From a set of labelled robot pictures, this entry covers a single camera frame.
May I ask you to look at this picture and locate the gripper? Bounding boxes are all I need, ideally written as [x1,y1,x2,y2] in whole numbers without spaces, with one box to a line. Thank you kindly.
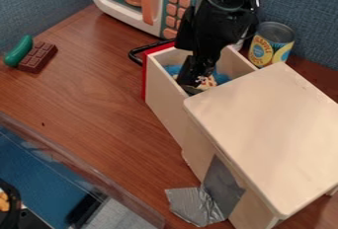
[174,0,262,87]

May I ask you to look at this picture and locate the blue plush toy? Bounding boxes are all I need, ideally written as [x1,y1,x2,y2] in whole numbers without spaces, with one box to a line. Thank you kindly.
[163,63,233,93]

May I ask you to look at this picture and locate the drawer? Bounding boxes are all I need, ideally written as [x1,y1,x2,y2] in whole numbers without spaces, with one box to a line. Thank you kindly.
[127,39,261,150]

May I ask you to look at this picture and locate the yellow and blue can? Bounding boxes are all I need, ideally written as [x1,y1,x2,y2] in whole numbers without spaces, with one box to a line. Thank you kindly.
[246,21,297,69]

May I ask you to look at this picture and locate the toy microwave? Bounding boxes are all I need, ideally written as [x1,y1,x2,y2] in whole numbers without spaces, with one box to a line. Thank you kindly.
[87,0,214,40]

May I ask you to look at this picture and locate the cabinet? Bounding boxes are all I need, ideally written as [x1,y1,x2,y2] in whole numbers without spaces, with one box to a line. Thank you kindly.
[181,61,338,229]

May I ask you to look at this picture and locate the grey tape patch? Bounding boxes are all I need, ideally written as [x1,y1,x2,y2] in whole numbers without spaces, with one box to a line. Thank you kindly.
[163,153,247,228]

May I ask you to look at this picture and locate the brown toy chocolate bar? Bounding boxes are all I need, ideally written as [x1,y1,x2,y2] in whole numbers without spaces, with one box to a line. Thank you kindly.
[17,40,60,75]

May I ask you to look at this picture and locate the green toy pickle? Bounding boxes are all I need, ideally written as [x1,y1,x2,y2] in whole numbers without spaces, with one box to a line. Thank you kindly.
[2,34,35,69]

